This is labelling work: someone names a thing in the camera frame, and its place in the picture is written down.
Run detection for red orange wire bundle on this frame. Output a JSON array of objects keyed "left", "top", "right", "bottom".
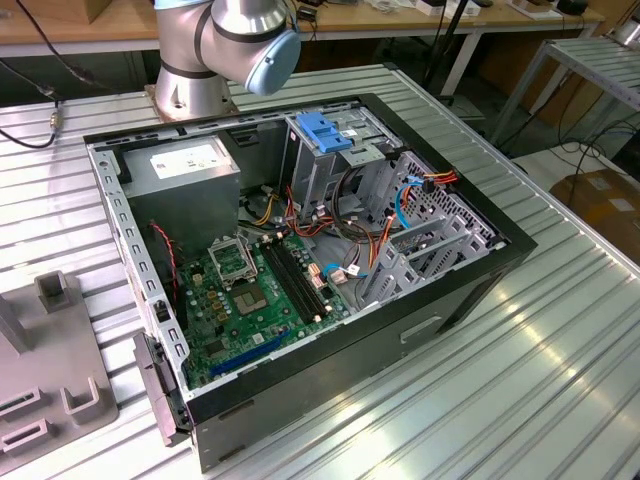
[{"left": 283, "top": 185, "right": 334, "bottom": 242}]

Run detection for black RAM slot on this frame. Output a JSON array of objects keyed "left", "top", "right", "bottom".
[
  {"left": 262, "top": 242, "right": 312, "bottom": 325},
  {"left": 276, "top": 239, "right": 326, "bottom": 319},
  {"left": 283, "top": 237, "right": 333, "bottom": 316},
  {"left": 268, "top": 240, "right": 319, "bottom": 323}
]

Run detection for black open PC case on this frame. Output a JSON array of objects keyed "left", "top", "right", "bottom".
[{"left": 82, "top": 92, "right": 539, "bottom": 474}]

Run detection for wooden desk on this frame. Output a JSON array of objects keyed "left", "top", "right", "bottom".
[{"left": 0, "top": 0, "right": 606, "bottom": 96}]

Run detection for blue wire with white plug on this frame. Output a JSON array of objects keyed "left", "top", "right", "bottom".
[{"left": 319, "top": 262, "right": 369, "bottom": 286}]

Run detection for blue plastic drive latch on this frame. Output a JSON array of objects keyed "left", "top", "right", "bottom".
[{"left": 295, "top": 112, "right": 354, "bottom": 155}]

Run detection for red black fan wire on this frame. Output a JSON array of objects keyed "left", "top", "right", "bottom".
[{"left": 148, "top": 221, "right": 180, "bottom": 304}]

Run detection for green motherboard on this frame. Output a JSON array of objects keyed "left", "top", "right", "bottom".
[{"left": 177, "top": 232, "right": 351, "bottom": 391}]

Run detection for metal disk bay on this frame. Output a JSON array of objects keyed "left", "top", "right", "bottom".
[{"left": 357, "top": 214, "right": 501, "bottom": 311}]

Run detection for black cable with metal connector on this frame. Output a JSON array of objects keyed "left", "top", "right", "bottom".
[{"left": 0, "top": 0, "right": 96, "bottom": 150}]

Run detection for grey case latch panel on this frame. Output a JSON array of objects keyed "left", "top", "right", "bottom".
[{"left": 132, "top": 332, "right": 194, "bottom": 448}]

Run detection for black cable loop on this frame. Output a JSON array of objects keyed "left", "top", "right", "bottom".
[{"left": 332, "top": 164, "right": 384, "bottom": 244}]

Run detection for metal slat side table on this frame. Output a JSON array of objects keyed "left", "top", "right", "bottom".
[{"left": 492, "top": 37, "right": 640, "bottom": 146}]

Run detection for metal drive cage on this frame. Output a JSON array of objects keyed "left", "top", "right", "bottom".
[{"left": 279, "top": 102, "right": 401, "bottom": 226}]

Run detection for metal socket cover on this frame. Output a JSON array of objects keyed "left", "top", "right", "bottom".
[{"left": 207, "top": 235, "right": 259, "bottom": 287}]

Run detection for blue disk wire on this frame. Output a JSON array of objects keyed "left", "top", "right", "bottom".
[{"left": 393, "top": 174, "right": 426, "bottom": 231}]

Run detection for brown cardboard box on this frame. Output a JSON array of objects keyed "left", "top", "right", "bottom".
[{"left": 549, "top": 168, "right": 640, "bottom": 251}]

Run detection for yellow wires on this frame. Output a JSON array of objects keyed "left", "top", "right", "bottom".
[{"left": 253, "top": 193, "right": 277, "bottom": 226}]

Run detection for grey power supply unit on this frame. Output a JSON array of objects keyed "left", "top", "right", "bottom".
[{"left": 119, "top": 134, "right": 242, "bottom": 256}]

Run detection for orange disk power wire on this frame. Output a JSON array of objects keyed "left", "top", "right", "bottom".
[{"left": 423, "top": 168, "right": 460, "bottom": 195}]

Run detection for blue expansion slot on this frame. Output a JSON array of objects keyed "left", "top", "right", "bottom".
[{"left": 208, "top": 327, "right": 294, "bottom": 380}]

